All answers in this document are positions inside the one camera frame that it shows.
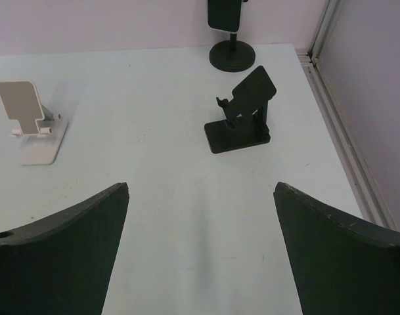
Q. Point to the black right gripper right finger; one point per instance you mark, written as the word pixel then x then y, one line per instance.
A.
pixel 341 264

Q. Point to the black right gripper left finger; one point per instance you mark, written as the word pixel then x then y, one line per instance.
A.
pixel 62 264

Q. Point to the silver folding phone stand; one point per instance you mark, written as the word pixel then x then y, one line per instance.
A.
pixel 42 129

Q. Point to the black folding phone stand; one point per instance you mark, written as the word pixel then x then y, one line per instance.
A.
pixel 245 123

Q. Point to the black round base phone stand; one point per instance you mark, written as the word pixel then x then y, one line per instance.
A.
pixel 232 55

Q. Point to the aluminium frame rail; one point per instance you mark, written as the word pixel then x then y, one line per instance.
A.
pixel 369 198

